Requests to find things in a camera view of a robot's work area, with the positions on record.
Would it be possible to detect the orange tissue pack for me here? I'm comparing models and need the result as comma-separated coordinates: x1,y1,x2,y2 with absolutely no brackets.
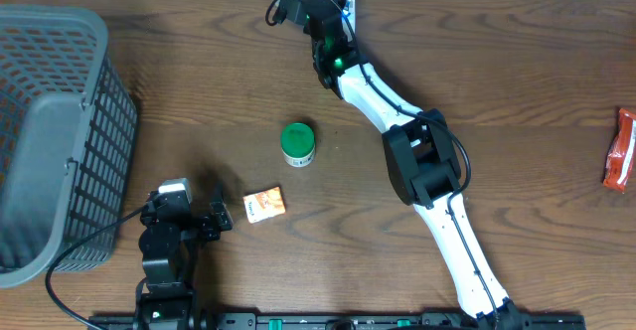
242,187,286,224

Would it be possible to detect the green lid jar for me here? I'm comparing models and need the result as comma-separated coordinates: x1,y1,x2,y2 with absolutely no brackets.
280,122,316,168

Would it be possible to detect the red Top chocolate bar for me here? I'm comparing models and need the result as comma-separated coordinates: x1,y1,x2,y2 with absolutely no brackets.
603,108,635,193

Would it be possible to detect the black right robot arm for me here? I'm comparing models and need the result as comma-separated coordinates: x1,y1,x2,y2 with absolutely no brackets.
300,0,526,329

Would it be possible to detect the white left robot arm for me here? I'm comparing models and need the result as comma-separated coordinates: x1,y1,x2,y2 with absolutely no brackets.
132,178,233,330

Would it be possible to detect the grey plastic basket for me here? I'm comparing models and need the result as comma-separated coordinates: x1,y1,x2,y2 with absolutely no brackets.
1,4,138,288

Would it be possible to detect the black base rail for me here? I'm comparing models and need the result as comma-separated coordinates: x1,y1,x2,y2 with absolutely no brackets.
87,311,587,330

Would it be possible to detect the black right camera cable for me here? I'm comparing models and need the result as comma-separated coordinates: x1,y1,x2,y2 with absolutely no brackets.
264,0,501,321

